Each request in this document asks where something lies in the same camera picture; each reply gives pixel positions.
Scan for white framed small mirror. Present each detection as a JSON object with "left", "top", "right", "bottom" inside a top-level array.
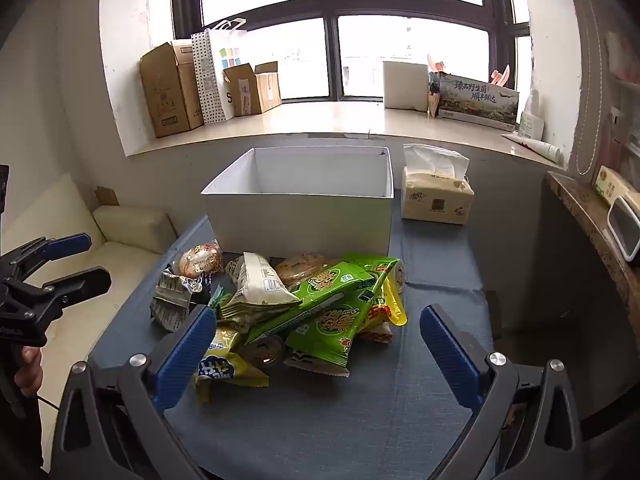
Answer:
[{"left": 606, "top": 195, "right": 640, "bottom": 263}]

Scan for silver blue snack packet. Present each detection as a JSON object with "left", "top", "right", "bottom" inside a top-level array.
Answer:
[{"left": 150, "top": 265, "right": 211, "bottom": 333}]

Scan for white snack packet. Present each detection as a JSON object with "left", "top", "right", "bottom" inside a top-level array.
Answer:
[{"left": 220, "top": 251, "right": 301, "bottom": 321}]

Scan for printed gift box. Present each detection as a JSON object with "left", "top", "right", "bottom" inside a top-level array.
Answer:
[{"left": 436, "top": 72, "right": 520, "bottom": 132}]

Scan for dark framed window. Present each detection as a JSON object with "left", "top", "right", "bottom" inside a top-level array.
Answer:
[{"left": 170, "top": 0, "right": 533, "bottom": 103}]

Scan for round tan cracker packet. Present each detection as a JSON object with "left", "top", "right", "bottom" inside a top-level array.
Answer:
[{"left": 274, "top": 252, "right": 331, "bottom": 286}]

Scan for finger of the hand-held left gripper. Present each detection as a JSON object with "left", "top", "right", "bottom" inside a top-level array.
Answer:
[
  {"left": 15, "top": 266, "right": 112, "bottom": 322},
  {"left": 0, "top": 232, "right": 92, "bottom": 281}
]

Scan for person's left hand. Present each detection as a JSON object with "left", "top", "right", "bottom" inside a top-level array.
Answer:
[{"left": 14, "top": 346, "right": 43, "bottom": 398}]

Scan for white foam box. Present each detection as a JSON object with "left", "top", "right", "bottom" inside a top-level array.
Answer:
[{"left": 382, "top": 60, "right": 431, "bottom": 111}]

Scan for white plastic bottle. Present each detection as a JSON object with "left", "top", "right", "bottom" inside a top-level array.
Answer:
[{"left": 517, "top": 88, "right": 545, "bottom": 141}]

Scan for white cardboard box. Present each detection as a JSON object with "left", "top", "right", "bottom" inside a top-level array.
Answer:
[{"left": 201, "top": 147, "right": 396, "bottom": 257}]

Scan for beige green tissue box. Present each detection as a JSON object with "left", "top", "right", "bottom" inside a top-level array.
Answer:
[{"left": 594, "top": 165, "right": 640, "bottom": 206}]

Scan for cream leather sofa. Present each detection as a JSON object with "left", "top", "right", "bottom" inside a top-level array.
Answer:
[{"left": 0, "top": 172, "right": 178, "bottom": 461}]

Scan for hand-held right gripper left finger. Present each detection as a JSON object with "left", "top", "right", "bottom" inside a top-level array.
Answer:
[{"left": 50, "top": 304, "right": 218, "bottom": 480}]

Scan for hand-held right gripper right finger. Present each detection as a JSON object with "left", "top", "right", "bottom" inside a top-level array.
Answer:
[{"left": 419, "top": 304, "right": 586, "bottom": 480}]

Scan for white tube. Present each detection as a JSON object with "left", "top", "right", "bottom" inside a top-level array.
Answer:
[{"left": 501, "top": 132, "right": 563, "bottom": 163}]

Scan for white paper bag coloured squares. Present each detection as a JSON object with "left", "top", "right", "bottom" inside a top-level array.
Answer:
[{"left": 207, "top": 17, "right": 251, "bottom": 121}]

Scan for beige tissue pack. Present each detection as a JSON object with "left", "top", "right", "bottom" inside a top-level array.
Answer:
[{"left": 401, "top": 143, "right": 475, "bottom": 225}]

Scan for brown stone side counter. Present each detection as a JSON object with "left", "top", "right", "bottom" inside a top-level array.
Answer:
[{"left": 545, "top": 170, "right": 640, "bottom": 341}]

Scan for small open cardboard box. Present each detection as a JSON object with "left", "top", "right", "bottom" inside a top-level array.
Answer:
[{"left": 223, "top": 61, "right": 283, "bottom": 117}]

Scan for beige snack packet red end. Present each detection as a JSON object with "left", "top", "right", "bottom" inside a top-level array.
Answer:
[{"left": 357, "top": 322, "right": 396, "bottom": 346}]

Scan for polka dot paper bag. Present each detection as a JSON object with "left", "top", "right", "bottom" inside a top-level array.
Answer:
[{"left": 191, "top": 30, "right": 228, "bottom": 126}]

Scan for blue table cloth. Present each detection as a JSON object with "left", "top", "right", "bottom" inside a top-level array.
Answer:
[{"left": 87, "top": 205, "right": 501, "bottom": 480}]

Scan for round orange pastry packet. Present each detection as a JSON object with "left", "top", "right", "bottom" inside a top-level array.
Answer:
[{"left": 178, "top": 241, "right": 224, "bottom": 279}]

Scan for beaded blind cord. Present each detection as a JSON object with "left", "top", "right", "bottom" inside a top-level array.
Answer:
[{"left": 574, "top": 0, "right": 603, "bottom": 177}]

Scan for green yellow snack packet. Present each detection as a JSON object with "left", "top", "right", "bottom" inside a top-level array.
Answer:
[{"left": 345, "top": 252, "right": 408, "bottom": 328}]

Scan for tall brown cardboard box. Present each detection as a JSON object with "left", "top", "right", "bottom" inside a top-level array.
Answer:
[{"left": 139, "top": 40, "right": 205, "bottom": 139}]

